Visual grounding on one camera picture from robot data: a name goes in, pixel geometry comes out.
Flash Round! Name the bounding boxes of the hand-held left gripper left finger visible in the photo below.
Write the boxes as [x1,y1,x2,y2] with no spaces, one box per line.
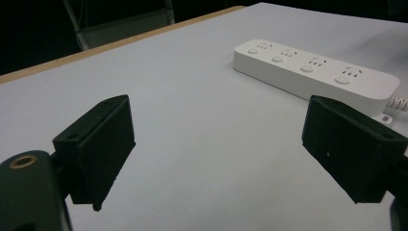
[52,93,137,213]

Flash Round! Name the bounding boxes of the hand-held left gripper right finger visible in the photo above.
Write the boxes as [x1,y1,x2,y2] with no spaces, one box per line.
[301,94,408,205]

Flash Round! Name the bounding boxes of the white power strip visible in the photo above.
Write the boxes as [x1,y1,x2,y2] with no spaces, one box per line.
[232,38,401,118]

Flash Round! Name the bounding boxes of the metal stand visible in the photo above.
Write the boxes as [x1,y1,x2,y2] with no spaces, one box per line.
[63,0,176,52]

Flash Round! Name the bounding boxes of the white power strip cable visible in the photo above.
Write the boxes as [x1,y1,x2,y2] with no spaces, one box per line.
[374,96,408,125]

